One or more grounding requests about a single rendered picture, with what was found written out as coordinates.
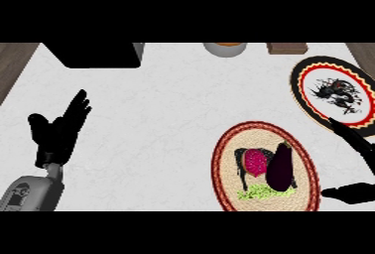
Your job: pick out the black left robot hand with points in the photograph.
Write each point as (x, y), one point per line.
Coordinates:
(58, 132)

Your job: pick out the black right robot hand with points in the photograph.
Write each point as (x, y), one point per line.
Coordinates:
(355, 139)

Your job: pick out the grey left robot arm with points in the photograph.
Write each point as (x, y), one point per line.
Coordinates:
(30, 192)

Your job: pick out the white plate with dragon print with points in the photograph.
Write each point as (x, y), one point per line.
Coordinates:
(337, 91)

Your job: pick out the dark purple eggplant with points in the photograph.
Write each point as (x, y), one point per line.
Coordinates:
(281, 168)

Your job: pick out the round woven placemat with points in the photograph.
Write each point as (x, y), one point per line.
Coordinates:
(254, 195)

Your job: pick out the black box appliance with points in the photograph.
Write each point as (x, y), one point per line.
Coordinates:
(95, 54)

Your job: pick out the brown wooden block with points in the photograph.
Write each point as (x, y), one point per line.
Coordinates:
(287, 48)

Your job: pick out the grey cylindrical container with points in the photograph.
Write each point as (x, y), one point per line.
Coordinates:
(225, 49)

